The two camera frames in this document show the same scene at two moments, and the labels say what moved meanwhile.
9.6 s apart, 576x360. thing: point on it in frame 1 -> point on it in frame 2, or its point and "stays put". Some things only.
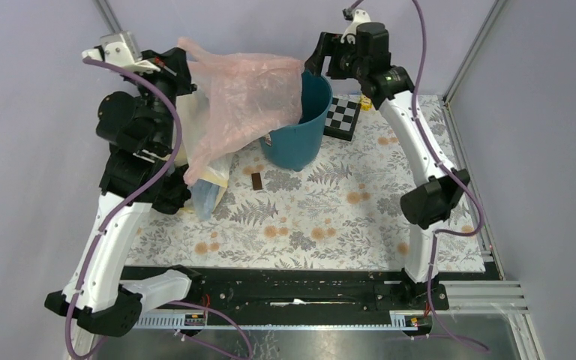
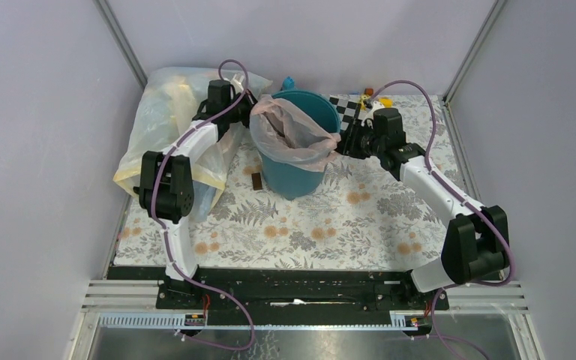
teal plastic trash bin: (299, 146) -> (292, 182)
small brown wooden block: (256, 180) stays put
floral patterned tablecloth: (341, 211) stays put
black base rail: (316, 292) stays put
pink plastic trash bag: (240, 95) -> (285, 135)
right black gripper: (327, 41) -> (347, 144)
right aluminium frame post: (496, 8) stays put
